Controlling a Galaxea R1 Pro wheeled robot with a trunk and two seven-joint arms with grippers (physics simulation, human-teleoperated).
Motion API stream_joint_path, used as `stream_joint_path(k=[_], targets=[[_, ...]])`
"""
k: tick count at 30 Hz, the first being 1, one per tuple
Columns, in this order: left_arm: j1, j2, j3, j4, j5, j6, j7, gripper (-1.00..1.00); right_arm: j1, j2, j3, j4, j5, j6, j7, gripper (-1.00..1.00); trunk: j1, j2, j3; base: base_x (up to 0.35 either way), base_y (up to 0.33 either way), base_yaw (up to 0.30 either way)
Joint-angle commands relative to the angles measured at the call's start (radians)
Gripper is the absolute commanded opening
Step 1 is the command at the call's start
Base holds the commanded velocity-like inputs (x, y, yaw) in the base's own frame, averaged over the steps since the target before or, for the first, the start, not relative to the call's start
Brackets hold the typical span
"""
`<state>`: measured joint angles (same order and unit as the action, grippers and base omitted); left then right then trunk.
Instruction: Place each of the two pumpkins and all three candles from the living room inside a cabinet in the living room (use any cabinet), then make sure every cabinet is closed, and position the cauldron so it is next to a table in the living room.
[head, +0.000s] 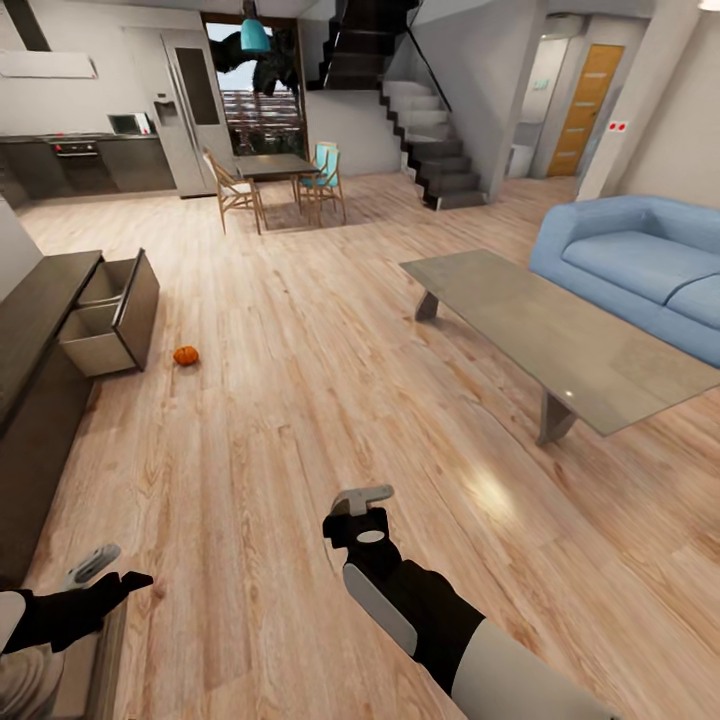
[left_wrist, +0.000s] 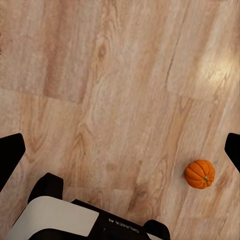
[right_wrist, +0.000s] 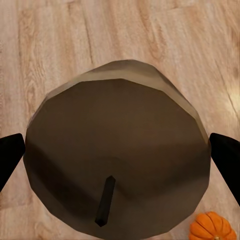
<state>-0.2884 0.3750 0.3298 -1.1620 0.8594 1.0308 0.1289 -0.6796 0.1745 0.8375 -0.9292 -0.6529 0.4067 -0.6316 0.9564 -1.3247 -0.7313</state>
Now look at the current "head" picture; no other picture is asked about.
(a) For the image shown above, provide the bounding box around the pillar candle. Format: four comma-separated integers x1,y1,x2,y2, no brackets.
329,489,350,517

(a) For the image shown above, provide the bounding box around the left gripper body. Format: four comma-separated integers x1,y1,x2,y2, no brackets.
46,572,126,653

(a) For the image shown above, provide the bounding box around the pumpkin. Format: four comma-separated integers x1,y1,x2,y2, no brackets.
174,346,200,365

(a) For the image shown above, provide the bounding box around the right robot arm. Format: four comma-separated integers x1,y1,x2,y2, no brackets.
322,484,629,720

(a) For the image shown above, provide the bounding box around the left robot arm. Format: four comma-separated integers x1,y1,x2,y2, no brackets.
0,543,153,656

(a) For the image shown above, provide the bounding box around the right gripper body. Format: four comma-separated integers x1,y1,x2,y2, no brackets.
329,507,389,549

